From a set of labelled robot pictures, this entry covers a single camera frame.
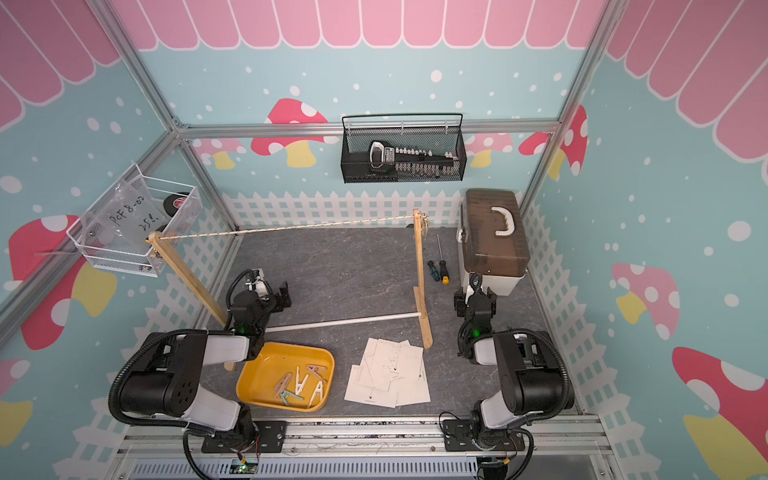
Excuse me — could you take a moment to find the pink clothespin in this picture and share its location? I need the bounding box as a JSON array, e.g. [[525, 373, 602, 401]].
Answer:
[[306, 364, 329, 382], [274, 372, 293, 396]]

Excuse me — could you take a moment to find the white clothespin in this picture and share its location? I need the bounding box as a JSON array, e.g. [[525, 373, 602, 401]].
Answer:
[[294, 366, 309, 396], [307, 380, 325, 409]]

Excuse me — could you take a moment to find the green clothespin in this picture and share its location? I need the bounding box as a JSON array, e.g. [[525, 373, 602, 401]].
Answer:
[[279, 390, 304, 405]]

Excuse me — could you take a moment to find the postcard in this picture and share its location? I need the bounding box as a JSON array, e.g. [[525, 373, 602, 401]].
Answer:
[[344, 365, 397, 408], [356, 337, 425, 392], [390, 360, 431, 407]]

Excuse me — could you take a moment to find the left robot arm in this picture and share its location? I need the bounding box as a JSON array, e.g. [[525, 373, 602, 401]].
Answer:
[[108, 269, 292, 445]]

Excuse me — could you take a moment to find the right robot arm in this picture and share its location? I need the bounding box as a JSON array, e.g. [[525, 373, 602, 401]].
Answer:
[[454, 272, 575, 450]]

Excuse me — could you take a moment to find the brown lid storage box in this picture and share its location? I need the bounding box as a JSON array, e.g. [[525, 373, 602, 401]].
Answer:
[[457, 188, 530, 296]]

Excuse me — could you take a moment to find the yellow plastic tray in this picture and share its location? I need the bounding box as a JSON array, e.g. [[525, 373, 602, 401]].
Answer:
[[236, 342, 335, 412]]

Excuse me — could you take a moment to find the black tape roll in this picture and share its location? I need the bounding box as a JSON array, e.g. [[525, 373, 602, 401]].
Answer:
[[163, 193, 189, 218]]

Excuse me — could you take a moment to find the socket wrench set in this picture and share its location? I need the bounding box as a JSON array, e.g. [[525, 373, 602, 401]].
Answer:
[[366, 141, 463, 181]]

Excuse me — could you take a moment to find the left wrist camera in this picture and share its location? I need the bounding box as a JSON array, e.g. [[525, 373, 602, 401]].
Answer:
[[246, 269, 272, 299]]

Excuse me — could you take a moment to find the black handle screwdriver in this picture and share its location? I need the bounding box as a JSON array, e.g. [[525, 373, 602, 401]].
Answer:
[[437, 238, 450, 285]]

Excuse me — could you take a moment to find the wooden string rack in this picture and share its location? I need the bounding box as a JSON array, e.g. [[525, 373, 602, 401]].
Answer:
[[147, 209, 433, 349]]

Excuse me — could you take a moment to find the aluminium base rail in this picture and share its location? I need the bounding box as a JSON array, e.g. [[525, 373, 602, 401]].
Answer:
[[113, 416, 619, 480]]

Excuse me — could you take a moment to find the black mesh wall basket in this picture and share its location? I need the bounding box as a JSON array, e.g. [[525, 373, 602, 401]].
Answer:
[[340, 113, 467, 183]]

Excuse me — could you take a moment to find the white wire wall basket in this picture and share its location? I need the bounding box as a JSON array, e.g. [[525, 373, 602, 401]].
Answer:
[[66, 164, 203, 277]]

